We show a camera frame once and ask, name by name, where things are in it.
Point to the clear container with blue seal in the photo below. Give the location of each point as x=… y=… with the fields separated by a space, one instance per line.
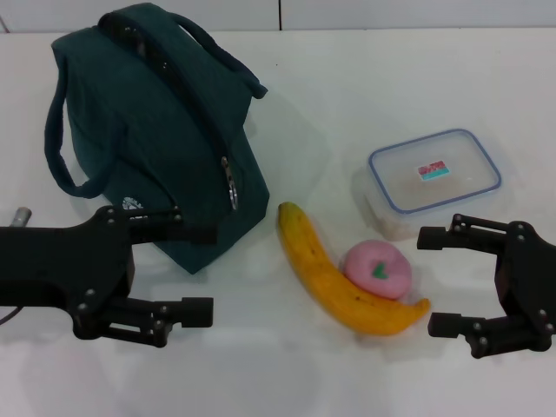
x=434 y=191

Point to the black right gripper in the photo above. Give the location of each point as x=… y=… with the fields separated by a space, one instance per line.
x=527 y=282

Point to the dark teal insulated lunch bag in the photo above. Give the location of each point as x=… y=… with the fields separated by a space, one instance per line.
x=152 y=130

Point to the yellow banana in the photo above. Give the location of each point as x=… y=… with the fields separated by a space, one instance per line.
x=313 y=269

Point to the pink peach toy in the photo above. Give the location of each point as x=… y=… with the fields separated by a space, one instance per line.
x=369 y=260

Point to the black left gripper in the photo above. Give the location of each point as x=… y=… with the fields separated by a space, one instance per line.
x=56 y=265

